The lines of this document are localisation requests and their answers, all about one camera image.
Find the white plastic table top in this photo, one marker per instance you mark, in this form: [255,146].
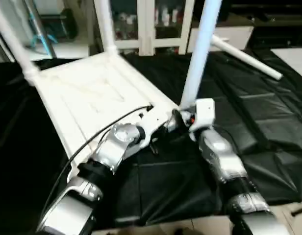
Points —
[92,93]

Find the white plastic table leg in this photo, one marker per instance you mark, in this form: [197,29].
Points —
[16,39]
[106,24]
[200,54]
[246,56]

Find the teal plastic object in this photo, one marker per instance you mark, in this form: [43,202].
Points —
[40,32]

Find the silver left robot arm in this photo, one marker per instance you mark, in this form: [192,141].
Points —
[116,144]

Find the black work mat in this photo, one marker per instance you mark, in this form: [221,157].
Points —
[249,127]

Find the white drawer unit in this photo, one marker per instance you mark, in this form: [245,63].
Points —
[222,38]

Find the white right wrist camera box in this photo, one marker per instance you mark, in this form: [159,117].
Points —
[202,112]

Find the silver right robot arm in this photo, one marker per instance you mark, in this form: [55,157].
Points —
[224,166]

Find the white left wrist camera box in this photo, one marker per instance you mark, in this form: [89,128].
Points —
[151,122]

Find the grey metal pole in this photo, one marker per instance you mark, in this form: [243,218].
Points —
[40,27]

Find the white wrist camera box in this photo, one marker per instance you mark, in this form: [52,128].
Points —
[202,112]
[151,122]

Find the white glass door cabinet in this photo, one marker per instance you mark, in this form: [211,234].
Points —
[151,24]

